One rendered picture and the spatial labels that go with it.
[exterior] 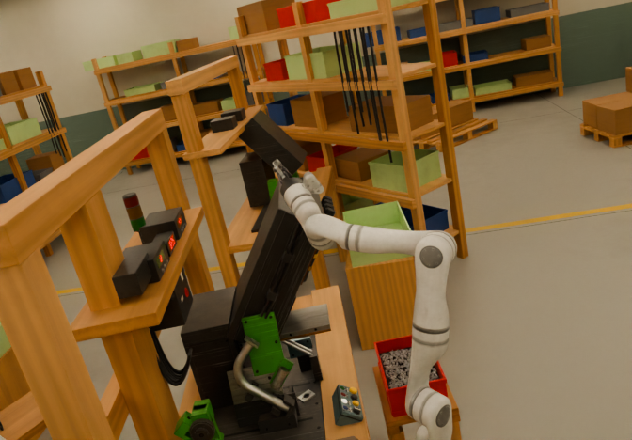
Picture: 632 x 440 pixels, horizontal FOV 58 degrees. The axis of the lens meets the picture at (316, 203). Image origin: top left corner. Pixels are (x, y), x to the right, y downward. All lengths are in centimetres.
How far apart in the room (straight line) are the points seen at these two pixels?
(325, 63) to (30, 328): 389
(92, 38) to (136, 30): 88
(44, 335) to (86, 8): 1067
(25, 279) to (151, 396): 70
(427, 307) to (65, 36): 1106
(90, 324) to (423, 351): 89
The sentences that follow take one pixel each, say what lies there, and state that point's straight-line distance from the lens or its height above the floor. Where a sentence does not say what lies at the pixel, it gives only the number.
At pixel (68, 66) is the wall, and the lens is 1213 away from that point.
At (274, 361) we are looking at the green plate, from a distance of 204.
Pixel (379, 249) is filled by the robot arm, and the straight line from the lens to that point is 146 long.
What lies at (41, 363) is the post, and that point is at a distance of 139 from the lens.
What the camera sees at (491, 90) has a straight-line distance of 1040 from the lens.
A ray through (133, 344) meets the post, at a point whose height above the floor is 141.
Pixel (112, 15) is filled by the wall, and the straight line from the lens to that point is 1163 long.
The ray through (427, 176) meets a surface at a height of 78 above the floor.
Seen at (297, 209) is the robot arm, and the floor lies 171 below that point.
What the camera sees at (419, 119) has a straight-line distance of 454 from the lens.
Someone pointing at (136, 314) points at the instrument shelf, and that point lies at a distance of 163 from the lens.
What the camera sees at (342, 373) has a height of 90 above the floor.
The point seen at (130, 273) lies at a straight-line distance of 167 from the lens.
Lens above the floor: 220
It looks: 18 degrees down
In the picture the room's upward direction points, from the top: 12 degrees counter-clockwise
